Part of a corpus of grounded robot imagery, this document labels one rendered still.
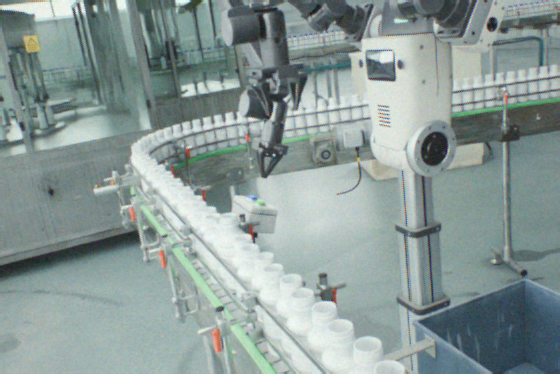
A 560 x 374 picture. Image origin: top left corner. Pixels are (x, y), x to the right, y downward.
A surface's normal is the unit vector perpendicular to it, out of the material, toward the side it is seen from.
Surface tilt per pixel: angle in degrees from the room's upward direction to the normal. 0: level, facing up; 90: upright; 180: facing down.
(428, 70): 90
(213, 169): 89
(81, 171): 90
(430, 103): 101
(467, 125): 92
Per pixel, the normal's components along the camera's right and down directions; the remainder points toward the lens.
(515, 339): 0.40, 0.20
